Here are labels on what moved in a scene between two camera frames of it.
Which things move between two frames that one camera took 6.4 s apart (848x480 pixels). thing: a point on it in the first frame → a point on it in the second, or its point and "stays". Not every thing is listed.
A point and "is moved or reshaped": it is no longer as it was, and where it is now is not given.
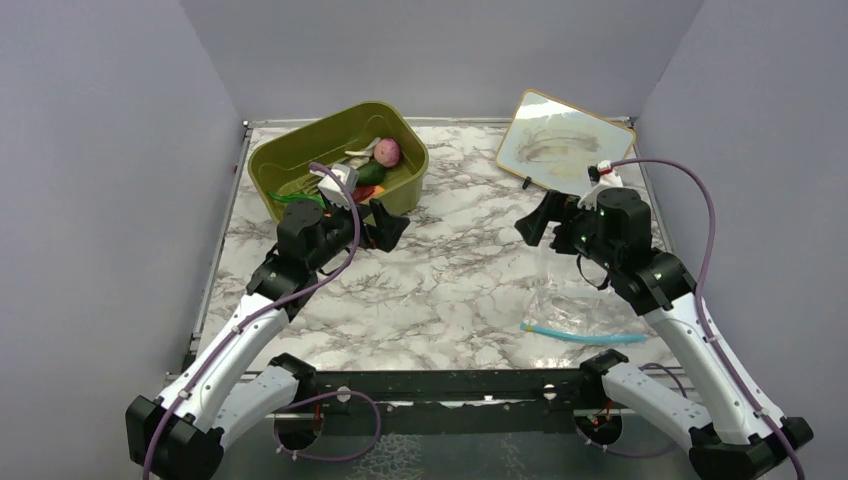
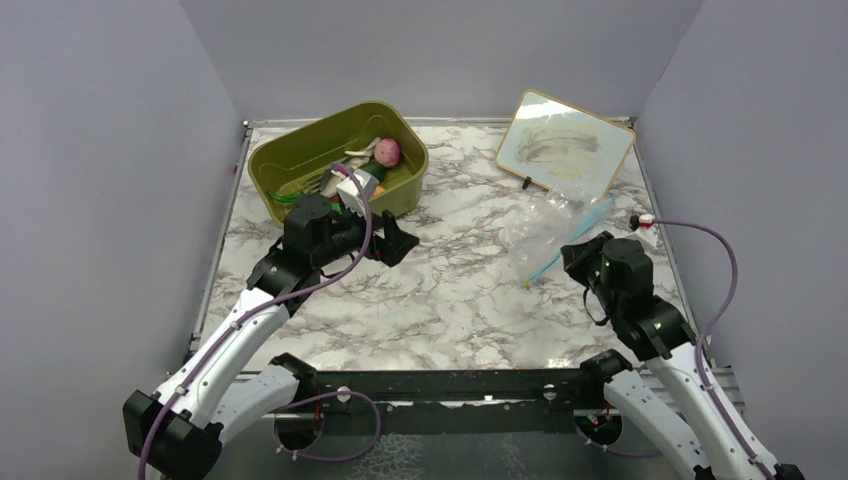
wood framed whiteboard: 555,142 stays
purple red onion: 387,152 stays
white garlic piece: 366,152 stays
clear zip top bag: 569,319 is moved or reshaped
